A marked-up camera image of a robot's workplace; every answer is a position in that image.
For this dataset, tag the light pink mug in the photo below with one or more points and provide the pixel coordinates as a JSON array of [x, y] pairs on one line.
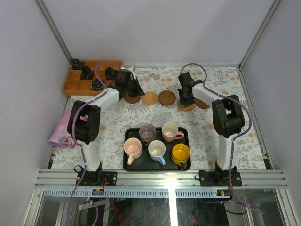
[[133, 149]]

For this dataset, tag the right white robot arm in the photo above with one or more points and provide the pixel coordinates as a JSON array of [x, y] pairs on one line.
[[228, 118]]

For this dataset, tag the black serving tray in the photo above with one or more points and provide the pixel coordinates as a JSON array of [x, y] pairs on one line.
[[146, 163]]

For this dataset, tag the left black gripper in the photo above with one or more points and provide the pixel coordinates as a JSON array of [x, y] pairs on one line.
[[135, 89]]

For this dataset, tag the black green rolled item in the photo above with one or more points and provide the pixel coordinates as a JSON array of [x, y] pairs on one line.
[[96, 85]]

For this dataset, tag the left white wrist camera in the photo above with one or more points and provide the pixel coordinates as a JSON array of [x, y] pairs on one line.
[[131, 69]]

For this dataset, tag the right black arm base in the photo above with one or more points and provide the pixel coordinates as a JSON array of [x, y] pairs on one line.
[[219, 177]]

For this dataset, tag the purple printed cloth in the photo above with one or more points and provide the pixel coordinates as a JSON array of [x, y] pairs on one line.
[[61, 137]]

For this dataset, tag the aluminium front rail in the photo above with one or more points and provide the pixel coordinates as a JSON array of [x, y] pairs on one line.
[[62, 183]]

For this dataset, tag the woven rattan coaster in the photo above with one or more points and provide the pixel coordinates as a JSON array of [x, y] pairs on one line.
[[185, 109], [150, 98]]

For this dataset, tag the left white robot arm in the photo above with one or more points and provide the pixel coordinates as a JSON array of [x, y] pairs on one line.
[[84, 122]]

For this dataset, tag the brown wooden coaster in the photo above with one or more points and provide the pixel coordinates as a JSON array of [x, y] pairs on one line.
[[167, 97], [200, 104], [132, 100]]

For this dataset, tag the pink mug white inside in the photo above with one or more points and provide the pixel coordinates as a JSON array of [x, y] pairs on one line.
[[170, 132]]

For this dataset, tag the wooden compartment tray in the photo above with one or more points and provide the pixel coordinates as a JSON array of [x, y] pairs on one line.
[[75, 86]]

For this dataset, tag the yellow mug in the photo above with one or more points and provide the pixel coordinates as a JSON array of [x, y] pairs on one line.
[[180, 155]]

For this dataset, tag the light blue mug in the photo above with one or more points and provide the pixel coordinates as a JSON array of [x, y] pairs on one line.
[[157, 151]]

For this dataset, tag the purple glass cup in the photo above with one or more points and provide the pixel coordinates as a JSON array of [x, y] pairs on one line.
[[147, 133]]

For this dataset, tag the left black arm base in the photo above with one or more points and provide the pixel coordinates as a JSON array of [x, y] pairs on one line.
[[97, 178]]

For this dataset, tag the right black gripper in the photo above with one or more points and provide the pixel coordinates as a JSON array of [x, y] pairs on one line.
[[183, 102]]

